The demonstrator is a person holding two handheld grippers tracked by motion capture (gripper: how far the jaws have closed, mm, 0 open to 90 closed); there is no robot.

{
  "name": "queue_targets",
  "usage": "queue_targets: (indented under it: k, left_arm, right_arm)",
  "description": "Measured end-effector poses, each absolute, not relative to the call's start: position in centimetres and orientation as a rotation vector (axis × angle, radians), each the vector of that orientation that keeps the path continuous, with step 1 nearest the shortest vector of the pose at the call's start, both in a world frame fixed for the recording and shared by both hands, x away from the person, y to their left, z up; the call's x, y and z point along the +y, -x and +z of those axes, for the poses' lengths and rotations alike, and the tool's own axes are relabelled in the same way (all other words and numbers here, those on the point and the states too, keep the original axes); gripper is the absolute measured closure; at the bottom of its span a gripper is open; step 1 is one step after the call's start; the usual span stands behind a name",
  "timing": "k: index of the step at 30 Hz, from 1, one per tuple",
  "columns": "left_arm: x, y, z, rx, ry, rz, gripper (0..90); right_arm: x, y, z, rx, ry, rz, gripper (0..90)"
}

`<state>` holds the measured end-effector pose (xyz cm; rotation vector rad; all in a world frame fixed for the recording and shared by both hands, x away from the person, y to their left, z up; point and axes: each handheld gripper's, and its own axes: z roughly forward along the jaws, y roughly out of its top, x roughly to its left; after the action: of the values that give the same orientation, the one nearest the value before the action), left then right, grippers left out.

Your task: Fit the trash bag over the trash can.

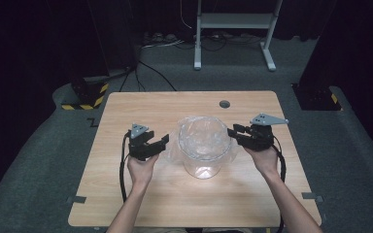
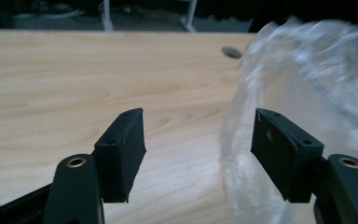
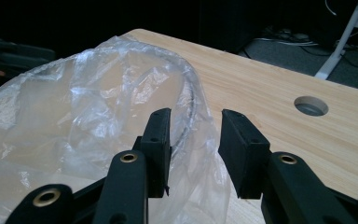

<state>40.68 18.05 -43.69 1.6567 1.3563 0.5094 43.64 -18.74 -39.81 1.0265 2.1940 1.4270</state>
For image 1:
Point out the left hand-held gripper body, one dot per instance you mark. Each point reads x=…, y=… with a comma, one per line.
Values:
x=139, y=147

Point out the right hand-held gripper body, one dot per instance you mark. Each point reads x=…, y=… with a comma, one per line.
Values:
x=260, y=136

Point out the clear plastic bag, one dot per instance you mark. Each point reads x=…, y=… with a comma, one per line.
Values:
x=204, y=139

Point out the clear round bin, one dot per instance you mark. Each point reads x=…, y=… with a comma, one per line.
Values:
x=204, y=152

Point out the person's left hand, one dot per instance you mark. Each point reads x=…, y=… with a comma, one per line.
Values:
x=142, y=171

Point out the person's right hand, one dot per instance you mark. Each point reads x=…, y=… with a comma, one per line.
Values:
x=264, y=161

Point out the black stand base yellow mark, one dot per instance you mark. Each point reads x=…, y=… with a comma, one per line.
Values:
x=317, y=97

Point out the black yellow striped stand base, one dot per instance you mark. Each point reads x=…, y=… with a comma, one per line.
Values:
x=89, y=95

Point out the grey tape strip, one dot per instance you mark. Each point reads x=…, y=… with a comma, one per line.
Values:
x=76, y=199
x=312, y=196

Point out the person's lap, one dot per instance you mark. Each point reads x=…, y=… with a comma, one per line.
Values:
x=175, y=230

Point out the white metal stand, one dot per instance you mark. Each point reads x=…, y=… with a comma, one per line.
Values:
x=236, y=21

